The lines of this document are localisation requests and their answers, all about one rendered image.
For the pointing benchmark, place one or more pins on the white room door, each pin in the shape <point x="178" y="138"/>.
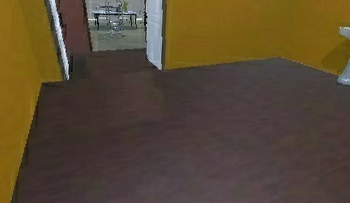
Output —
<point x="154" y="25"/>

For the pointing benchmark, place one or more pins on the dark table with pale top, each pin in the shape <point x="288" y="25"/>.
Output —
<point x="114" y="14"/>

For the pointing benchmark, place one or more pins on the small green house plant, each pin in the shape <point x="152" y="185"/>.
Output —
<point x="125" y="5"/>

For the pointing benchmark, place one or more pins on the white door frame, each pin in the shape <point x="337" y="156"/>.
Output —
<point x="57" y="30"/>

